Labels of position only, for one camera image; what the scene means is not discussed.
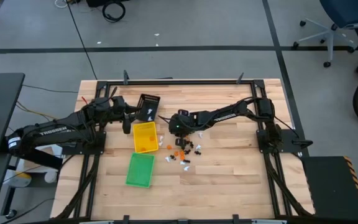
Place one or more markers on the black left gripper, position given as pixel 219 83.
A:
pixel 120 110

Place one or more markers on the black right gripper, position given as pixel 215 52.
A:
pixel 183 129

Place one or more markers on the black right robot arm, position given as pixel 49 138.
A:
pixel 225 116

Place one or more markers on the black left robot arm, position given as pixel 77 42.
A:
pixel 51 130

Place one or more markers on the black slotted plastic basket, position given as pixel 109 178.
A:
pixel 144 107

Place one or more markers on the yellow slotted plastic basket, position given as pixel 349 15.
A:
pixel 143 133

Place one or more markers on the green slotted plastic basket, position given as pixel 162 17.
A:
pixel 140 171

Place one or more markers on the white cardboard box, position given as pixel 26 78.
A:
pixel 57 151

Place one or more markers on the white round container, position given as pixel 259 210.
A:
pixel 51 177

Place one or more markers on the white yellow container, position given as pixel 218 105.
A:
pixel 19 180

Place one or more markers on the black platform with hazard edge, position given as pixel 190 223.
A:
pixel 331 186

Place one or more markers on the blue office chair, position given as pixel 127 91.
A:
pixel 350 12

